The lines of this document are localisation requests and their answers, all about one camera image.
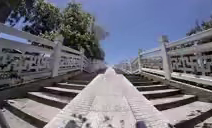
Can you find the green trees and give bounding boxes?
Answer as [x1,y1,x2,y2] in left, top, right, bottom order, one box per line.
[185,0,212,37]
[0,0,110,63]

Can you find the robot's own part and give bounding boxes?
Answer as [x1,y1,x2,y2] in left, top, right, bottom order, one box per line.
[135,120,148,128]
[64,120,77,128]

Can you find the grey stone ramp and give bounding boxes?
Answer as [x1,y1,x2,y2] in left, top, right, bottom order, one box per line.
[43,66,172,128]

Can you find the white stone railing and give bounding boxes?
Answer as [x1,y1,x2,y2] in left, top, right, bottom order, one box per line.
[112,24,212,83]
[0,19,108,89]

